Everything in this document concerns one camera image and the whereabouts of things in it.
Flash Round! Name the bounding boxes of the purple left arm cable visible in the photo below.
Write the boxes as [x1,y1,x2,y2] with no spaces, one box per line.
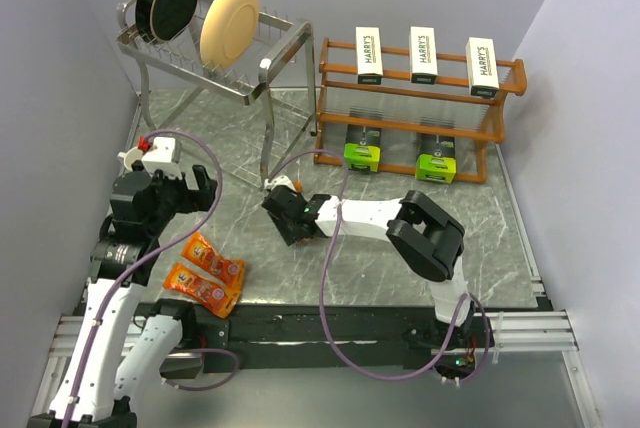
[59,128,242,419]

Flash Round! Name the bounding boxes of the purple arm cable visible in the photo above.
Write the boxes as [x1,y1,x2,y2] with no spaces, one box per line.
[59,128,242,419]
[267,149,494,382]

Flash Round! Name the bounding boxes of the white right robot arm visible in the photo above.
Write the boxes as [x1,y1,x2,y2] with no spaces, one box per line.
[262,181,474,346]

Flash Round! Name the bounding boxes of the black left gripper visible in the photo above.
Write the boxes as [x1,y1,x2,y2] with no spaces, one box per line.
[133,160,216,235]

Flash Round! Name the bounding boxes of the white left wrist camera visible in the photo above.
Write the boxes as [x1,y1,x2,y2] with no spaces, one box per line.
[136,136,181,179]

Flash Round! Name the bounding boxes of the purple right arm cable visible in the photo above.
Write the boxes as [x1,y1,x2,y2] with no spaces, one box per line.
[267,149,494,382]

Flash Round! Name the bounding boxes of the white Harry's box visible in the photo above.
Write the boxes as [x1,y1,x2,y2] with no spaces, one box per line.
[466,37,499,99]
[409,26,438,84]
[356,27,384,85]

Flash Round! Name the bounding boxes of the orange wooden shelf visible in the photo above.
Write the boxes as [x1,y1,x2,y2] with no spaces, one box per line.
[315,38,528,184]

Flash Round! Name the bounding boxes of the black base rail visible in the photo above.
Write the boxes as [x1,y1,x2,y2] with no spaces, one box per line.
[185,304,494,369]

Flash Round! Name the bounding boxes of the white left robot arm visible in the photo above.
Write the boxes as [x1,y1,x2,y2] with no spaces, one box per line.
[27,162,220,427]

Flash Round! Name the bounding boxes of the beige round plate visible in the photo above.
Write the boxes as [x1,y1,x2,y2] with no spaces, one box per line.
[200,0,260,69]

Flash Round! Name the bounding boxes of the chrome dish rack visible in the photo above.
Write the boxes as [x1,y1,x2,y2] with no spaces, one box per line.
[116,0,318,189]

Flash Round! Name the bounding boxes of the black green razor box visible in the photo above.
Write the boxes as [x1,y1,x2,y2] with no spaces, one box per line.
[415,134,457,184]
[343,124,381,173]

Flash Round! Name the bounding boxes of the white ceramic mug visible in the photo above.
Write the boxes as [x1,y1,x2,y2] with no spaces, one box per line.
[117,147,144,172]

